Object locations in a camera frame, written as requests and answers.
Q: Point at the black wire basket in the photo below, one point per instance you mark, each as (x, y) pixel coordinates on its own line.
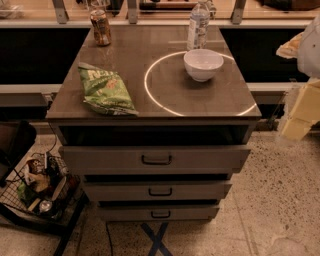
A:
(43, 187)

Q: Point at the clear plastic water bottle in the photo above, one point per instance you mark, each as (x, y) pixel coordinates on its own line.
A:
(198, 25)

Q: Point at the grey drawer cabinet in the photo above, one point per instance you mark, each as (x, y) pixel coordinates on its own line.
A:
(173, 109)

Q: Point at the white ceramic bowl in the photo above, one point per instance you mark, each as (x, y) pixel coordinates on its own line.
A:
(202, 64)

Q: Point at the green jalapeno chip bag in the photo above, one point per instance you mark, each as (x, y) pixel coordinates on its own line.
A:
(105, 91)

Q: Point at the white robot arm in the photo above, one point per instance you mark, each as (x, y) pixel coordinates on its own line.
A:
(305, 47)

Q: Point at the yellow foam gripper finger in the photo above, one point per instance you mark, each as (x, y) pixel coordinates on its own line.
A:
(304, 113)

